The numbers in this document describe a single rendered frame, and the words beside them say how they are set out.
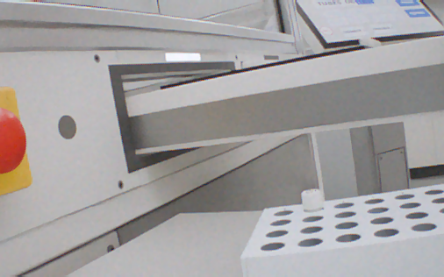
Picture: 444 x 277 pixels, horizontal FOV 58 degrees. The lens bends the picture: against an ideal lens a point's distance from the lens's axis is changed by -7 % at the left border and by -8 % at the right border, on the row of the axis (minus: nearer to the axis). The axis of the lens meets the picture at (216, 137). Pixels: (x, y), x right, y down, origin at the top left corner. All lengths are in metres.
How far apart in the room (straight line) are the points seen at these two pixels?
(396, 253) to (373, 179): 1.22
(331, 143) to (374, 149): 0.78
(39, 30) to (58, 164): 0.12
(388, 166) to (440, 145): 2.07
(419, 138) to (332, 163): 1.41
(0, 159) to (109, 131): 0.19
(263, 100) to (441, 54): 0.15
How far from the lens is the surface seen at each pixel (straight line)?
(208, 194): 0.60
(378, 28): 1.36
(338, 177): 2.20
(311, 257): 0.21
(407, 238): 0.21
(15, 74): 0.37
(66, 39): 0.41
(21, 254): 0.37
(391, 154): 1.45
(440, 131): 3.48
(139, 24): 0.50
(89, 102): 0.42
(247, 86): 0.39
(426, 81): 0.35
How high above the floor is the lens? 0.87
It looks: 5 degrees down
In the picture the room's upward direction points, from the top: 10 degrees counter-clockwise
